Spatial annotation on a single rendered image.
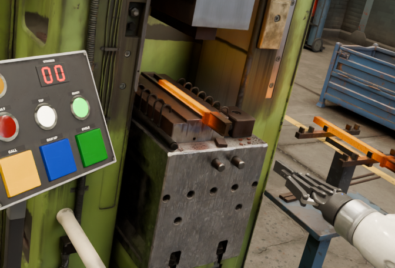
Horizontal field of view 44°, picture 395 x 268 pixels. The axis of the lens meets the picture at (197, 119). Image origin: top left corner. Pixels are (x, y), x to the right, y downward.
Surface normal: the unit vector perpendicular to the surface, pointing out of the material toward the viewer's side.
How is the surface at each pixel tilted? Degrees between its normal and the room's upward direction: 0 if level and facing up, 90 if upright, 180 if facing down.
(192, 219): 90
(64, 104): 60
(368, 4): 90
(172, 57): 90
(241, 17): 90
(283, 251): 0
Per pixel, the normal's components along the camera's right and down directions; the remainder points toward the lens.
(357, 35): -0.83, 0.04
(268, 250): 0.19, -0.92
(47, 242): 0.53, 0.40
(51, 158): 0.81, -0.17
